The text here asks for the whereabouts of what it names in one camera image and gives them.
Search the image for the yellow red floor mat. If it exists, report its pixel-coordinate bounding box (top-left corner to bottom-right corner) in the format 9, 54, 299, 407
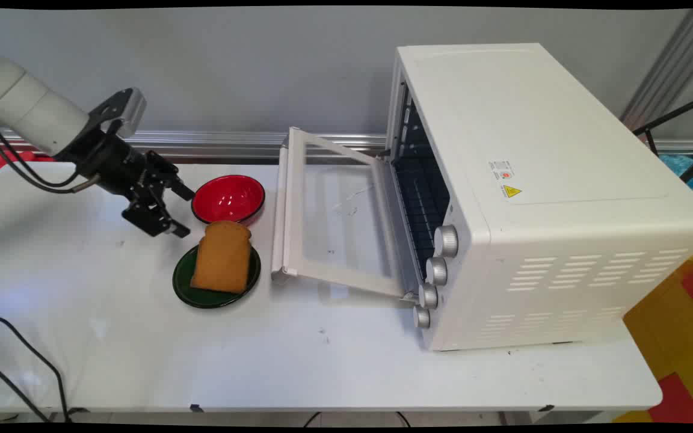
611, 239, 693, 424

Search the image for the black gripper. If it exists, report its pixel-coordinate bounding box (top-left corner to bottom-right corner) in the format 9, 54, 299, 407
53, 128, 196, 239

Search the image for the aluminium wall rail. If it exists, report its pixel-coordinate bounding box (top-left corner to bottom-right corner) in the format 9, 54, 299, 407
0, 129, 693, 164

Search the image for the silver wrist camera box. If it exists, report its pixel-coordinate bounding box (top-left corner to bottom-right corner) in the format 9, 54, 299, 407
88, 88, 147, 138

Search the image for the dark green plate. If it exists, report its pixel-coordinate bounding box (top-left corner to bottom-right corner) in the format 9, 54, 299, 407
172, 243, 262, 310

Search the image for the red bowl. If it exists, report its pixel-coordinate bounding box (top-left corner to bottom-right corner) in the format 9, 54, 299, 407
191, 174, 266, 226

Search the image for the black table cable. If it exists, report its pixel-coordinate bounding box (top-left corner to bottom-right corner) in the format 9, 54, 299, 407
0, 310, 72, 423

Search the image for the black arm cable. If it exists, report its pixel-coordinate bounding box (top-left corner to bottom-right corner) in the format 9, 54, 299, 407
0, 112, 91, 195

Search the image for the black metal stand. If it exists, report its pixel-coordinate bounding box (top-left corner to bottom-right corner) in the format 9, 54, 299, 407
632, 90, 693, 183

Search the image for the white toaster oven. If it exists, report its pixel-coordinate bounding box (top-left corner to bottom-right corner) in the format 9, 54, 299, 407
384, 42, 693, 352

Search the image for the glass oven door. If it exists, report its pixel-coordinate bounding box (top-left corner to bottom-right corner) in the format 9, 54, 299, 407
271, 126, 410, 299

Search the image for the blue patterned cloth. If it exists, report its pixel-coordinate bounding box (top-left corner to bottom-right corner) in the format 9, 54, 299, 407
658, 153, 693, 208

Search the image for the black wire oven rack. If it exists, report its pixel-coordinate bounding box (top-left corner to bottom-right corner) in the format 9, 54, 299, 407
395, 158, 451, 265

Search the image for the brown toast slice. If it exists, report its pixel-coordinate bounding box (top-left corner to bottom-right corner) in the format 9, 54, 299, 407
190, 220, 253, 295

